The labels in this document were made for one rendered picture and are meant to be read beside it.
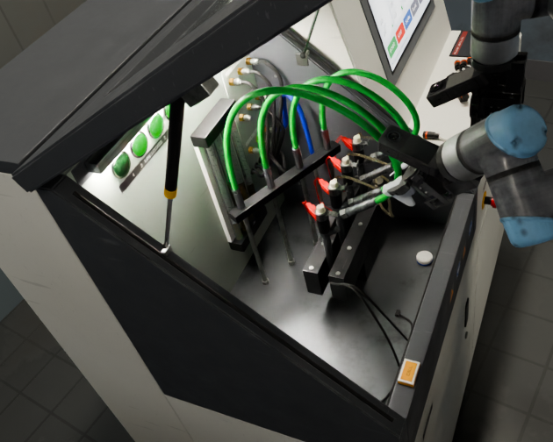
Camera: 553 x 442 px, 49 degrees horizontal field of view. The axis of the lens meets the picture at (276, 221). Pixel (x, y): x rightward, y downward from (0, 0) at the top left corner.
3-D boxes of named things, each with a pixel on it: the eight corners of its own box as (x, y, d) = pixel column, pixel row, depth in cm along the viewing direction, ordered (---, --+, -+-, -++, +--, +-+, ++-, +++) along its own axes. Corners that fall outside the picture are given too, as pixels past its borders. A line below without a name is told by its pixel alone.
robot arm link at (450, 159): (448, 153, 89) (470, 115, 92) (430, 162, 94) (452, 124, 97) (484, 184, 91) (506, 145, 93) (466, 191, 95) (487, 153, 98)
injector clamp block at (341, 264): (351, 319, 142) (343, 278, 132) (312, 310, 146) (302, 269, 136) (391, 220, 163) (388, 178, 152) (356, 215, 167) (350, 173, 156)
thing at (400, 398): (410, 457, 121) (406, 418, 110) (389, 450, 122) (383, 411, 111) (473, 238, 158) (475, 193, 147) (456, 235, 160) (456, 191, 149)
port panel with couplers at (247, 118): (260, 172, 153) (230, 65, 132) (248, 170, 155) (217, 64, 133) (280, 140, 161) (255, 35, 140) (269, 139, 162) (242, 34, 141)
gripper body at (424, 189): (430, 212, 106) (473, 196, 95) (393, 182, 105) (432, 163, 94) (448, 179, 109) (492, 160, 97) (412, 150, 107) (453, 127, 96)
